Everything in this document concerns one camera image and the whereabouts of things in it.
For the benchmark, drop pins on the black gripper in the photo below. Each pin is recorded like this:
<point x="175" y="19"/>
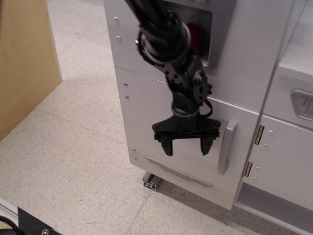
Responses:
<point x="197" y="127"/>

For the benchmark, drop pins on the white low fridge door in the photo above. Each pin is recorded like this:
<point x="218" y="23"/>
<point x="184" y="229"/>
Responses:
<point x="145" y="102"/>

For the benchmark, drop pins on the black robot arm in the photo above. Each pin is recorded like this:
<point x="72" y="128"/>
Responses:
<point x="164" y="42"/>

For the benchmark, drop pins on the aluminium extrusion foot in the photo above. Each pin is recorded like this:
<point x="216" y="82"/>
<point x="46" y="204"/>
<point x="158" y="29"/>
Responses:
<point x="151" y="181"/>

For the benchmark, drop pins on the red toy pepper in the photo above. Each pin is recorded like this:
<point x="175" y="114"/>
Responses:
<point x="196" y="37"/>

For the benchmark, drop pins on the white toy kitchen cabinet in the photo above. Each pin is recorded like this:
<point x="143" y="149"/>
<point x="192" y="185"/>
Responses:
<point x="255" y="53"/>

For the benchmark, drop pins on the grey oven vent panel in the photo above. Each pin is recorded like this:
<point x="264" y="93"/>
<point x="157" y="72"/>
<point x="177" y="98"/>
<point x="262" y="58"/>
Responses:
<point x="302" y="102"/>

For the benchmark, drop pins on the plywood panel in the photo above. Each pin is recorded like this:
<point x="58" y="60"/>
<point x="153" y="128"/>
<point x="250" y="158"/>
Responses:
<point x="29" y="67"/>

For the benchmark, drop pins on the grey fridge door handle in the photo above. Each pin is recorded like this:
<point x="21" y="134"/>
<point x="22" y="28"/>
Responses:
<point x="228" y="137"/>

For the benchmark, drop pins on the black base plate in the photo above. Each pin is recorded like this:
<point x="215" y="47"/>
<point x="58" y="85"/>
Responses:
<point x="30" y="225"/>

